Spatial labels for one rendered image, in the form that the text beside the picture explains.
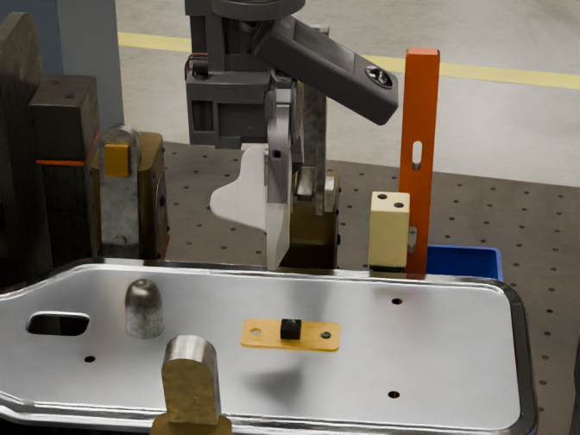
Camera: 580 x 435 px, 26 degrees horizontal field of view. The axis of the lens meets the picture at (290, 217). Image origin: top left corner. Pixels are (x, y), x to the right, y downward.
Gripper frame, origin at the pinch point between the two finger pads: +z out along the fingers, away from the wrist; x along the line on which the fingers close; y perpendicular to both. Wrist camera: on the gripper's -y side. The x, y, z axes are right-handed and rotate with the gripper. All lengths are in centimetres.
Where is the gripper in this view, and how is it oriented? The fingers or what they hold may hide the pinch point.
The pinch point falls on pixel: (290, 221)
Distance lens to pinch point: 101.3
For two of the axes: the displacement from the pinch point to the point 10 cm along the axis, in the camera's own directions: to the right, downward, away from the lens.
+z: 0.2, 8.6, 5.2
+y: -10.0, -0.3, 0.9
